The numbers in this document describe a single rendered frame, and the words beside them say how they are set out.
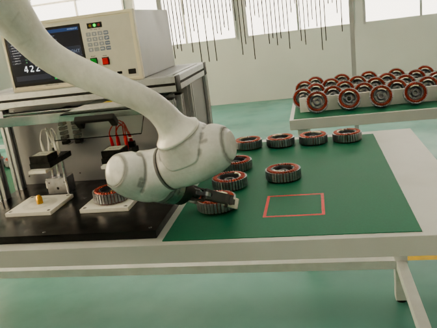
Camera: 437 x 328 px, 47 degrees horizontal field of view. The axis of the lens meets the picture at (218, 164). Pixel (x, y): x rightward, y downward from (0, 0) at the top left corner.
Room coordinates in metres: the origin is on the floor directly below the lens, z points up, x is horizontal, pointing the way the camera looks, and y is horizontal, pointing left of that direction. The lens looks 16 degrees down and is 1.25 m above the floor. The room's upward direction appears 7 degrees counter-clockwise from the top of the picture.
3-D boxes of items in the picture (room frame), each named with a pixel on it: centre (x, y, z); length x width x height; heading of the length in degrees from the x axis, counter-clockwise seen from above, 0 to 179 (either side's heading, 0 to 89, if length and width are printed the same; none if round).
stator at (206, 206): (1.33, 0.02, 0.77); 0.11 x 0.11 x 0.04
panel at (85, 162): (1.70, 0.39, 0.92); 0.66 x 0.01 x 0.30; 78
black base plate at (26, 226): (1.47, 0.44, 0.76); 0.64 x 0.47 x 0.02; 78
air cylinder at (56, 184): (1.62, 0.53, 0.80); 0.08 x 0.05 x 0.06; 78
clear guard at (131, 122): (1.42, 0.27, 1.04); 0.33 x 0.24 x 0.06; 168
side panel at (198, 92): (1.78, 0.04, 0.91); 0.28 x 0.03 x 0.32; 168
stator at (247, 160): (1.69, -0.06, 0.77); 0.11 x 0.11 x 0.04
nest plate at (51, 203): (1.48, 0.56, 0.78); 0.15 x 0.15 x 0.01; 78
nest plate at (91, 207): (1.43, 0.33, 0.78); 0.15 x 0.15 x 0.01; 78
